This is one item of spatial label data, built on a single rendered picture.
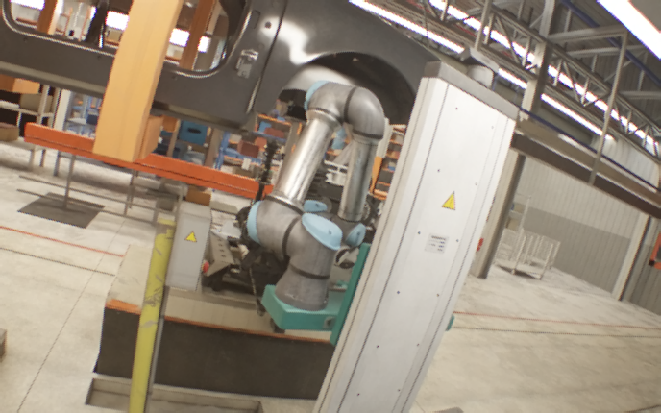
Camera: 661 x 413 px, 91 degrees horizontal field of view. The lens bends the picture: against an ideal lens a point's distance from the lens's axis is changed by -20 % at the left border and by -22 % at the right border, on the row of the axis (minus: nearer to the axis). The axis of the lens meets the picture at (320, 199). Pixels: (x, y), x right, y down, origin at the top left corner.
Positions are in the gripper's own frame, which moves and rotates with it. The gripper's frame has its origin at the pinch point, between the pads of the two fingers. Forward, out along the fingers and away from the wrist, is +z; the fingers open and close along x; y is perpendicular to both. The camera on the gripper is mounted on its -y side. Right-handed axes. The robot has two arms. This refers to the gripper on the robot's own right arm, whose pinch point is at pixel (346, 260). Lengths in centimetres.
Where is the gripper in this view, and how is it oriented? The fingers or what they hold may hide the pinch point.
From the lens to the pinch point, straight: 174.8
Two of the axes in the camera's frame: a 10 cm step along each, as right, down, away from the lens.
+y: 6.4, 6.7, -3.8
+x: 5.2, -0.1, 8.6
